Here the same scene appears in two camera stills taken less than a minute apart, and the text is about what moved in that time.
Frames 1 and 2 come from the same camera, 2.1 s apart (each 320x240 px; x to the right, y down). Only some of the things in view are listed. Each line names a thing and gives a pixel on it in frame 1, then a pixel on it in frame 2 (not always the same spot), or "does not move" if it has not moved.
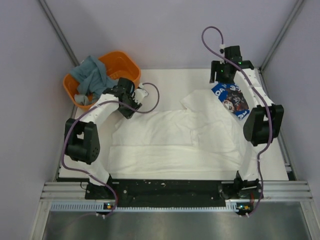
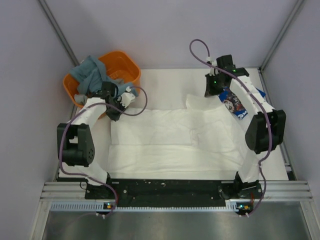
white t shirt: x=203 y=138 does not move
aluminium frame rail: x=272 y=190 does not move
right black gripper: x=215 y=67 -> x=209 y=91
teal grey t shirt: x=92 y=77 does not move
